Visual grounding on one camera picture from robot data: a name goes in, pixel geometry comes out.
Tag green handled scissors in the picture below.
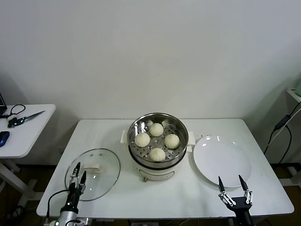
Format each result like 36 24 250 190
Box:
8 110 45 129

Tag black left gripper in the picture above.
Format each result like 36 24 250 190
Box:
66 161 87 211

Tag white round plate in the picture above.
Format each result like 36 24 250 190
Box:
192 135 252 188

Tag cream electric cooker base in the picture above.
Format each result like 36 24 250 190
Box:
120 129 196 183

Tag black power adapter cable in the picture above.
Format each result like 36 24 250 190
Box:
263 101 301 163

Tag stainless steel steamer basket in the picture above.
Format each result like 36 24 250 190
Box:
128 113 189 169

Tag glass lid with cream handle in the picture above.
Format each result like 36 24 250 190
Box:
65 148 121 202

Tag white side table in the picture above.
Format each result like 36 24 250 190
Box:
0 104 56 201

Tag thin black looped cable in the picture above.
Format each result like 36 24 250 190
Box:
0 105 26 120

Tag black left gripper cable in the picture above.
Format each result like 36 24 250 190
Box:
47 189 70 218

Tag black laptop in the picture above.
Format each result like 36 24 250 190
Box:
0 93 8 115

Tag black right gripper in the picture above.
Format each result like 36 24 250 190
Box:
218 174 254 213

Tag white steamed baozi bun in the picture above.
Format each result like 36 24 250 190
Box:
135 133 151 147
164 133 180 149
149 147 166 162
149 122 164 137

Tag blue computer mouse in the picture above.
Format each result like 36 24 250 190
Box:
0 131 10 148

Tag white shelf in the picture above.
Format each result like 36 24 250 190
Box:
285 86 301 104

